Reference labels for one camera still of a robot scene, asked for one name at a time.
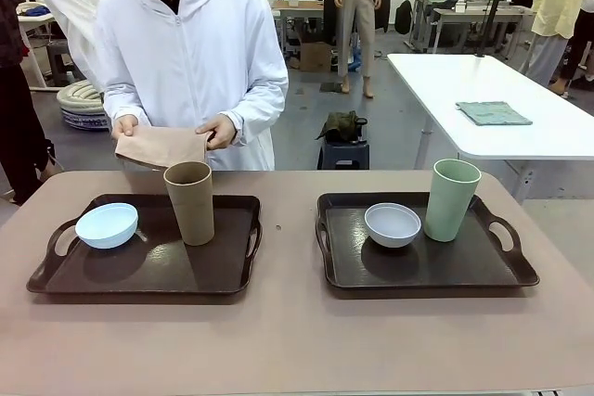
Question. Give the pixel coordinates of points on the person's right hand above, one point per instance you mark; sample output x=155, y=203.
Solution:
x=130, y=126

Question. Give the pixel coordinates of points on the person's left hand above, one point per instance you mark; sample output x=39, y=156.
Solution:
x=222, y=131

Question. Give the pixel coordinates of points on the beige cloth mat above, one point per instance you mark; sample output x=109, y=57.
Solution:
x=158, y=148

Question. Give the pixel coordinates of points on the brown tall cup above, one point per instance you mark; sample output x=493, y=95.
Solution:
x=195, y=210

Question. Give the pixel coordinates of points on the light blue bowl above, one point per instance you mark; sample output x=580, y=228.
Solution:
x=107, y=229

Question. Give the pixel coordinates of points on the pale grey bowl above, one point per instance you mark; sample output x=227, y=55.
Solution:
x=392, y=229

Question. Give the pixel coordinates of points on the green tall cup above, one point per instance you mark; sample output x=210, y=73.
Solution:
x=448, y=210

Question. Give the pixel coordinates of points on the teal cloth mat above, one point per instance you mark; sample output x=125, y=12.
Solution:
x=492, y=113

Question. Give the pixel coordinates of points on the person's right forearm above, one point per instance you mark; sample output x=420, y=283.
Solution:
x=123, y=101

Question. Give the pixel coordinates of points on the person's left forearm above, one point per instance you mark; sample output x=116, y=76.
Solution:
x=260, y=113

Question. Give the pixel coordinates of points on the person in white hooded jacket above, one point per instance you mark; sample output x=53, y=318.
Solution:
x=195, y=53

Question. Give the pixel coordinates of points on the grey plastic stool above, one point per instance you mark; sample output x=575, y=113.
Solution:
x=62, y=62

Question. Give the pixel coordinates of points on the dark green bag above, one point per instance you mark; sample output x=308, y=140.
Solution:
x=341, y=124

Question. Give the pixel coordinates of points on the cardboard box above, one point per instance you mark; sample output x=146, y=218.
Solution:
x=315, y=56

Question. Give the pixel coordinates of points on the dark blue plastic stool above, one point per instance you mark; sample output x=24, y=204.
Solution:
x=343, y=152

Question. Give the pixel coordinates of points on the person in dark clothes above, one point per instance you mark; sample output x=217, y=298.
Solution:
x=14, y=67

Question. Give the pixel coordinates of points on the person in white shirt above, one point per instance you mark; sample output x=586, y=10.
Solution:
x=69, y=6

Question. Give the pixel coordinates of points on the small white table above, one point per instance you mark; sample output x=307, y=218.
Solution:
x=37, y=18

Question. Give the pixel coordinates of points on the black backpack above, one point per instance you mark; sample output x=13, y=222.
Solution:
x=404, y=16

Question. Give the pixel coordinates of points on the grey metal workbench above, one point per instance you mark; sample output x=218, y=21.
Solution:
x=468, y=13

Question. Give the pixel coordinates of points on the large white table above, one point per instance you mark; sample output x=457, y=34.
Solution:
x=510, y=141

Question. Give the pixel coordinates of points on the black pole stand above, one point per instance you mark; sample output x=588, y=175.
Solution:
x=494, y=6

